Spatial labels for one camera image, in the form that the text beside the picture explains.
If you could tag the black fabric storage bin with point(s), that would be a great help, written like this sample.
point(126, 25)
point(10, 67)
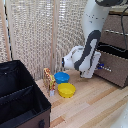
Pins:
point(20, 96)

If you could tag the blue plastic bowl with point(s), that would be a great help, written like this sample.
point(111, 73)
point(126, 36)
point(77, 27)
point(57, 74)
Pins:
point(61, 77)

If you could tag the yellow plastic bowl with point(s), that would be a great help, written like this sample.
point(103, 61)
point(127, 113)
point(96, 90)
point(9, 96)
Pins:
point(66, 90)

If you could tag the bamboo blind screen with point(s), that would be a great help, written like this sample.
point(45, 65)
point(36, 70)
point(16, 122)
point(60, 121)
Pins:
point(30, 30)

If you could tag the wooden screen post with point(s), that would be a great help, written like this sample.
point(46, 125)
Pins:
point(55, 33)
point(4, 30)

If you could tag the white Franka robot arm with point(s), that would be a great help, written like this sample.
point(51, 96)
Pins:
point(91, 16)

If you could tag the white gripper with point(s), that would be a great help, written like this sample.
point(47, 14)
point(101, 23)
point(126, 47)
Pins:
point(89, 71)

